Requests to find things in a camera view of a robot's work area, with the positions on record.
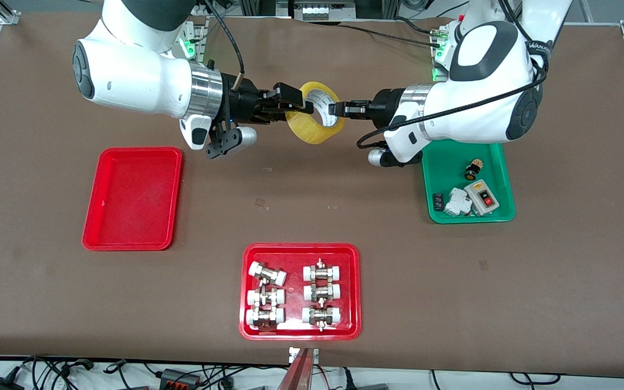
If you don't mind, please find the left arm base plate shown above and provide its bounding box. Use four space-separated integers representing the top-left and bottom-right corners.
431 24 456 83

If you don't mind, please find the yellow packing tape roll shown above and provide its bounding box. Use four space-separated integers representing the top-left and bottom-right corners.
285 81 345 145

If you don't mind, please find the black table cable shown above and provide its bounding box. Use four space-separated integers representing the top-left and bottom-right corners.
339 21 438 48

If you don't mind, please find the black right camera bracket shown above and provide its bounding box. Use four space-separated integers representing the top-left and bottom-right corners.
206 120 238 160

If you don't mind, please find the green plastic tray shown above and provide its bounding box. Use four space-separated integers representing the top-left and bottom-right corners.
421 142 517 224

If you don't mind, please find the grey switch box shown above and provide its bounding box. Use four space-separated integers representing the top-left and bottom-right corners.
464 179 499 217

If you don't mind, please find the grey junction box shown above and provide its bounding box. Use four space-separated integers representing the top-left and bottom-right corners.
159 368 203 388

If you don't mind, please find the white mounting plate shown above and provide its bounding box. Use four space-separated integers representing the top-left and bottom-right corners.
289 347 320 365

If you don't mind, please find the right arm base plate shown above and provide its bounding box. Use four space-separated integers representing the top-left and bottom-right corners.
182 19 207 61

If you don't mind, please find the empty red plastic tray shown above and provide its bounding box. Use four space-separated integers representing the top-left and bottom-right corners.
82 147 183 251

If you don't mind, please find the white capped brass pipe fitting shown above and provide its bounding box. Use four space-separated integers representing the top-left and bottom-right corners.
303 283 342 302
249 261 288 287
303 258 342 283
302 305 342 332
245 307 285 331
246 287 286 308

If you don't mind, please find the white circuit breaker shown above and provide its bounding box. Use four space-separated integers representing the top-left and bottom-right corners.
444 187 473 217

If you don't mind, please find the black aluminium frame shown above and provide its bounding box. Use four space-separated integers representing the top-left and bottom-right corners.
239 0 399 22

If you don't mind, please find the red metal bar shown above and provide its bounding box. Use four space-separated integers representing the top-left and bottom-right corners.
277 348 314 390

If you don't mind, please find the red tray holding fittings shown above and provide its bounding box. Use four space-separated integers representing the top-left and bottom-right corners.
239 243 362 341

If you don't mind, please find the white power strip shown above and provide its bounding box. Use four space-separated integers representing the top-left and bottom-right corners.
301 2 356 21

